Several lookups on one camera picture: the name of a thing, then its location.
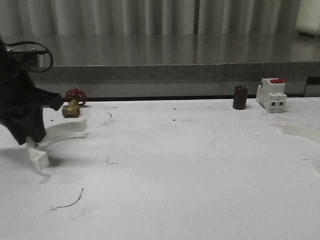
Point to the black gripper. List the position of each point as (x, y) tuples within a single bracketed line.
[(21, 102)]

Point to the white half-ring clamp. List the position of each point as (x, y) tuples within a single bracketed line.
[(308, 133), (39, 157)]

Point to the brass valve red handwheel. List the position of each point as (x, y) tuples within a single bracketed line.
[(76, 98)]

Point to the grey pleated curtain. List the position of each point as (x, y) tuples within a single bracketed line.
[(146, 17)]

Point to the grey stone countertop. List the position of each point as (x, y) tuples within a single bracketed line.
[(172, 66)]

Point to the dark brown cylindrical capacitor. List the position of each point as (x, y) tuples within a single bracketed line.
[(240, 97)]

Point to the white rice cooker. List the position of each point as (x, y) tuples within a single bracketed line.
[(308, 18)]

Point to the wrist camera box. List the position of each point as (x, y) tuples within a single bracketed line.
[(28, 58)]

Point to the white circuit breaker red switch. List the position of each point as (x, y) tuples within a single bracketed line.
[(270, 94)]

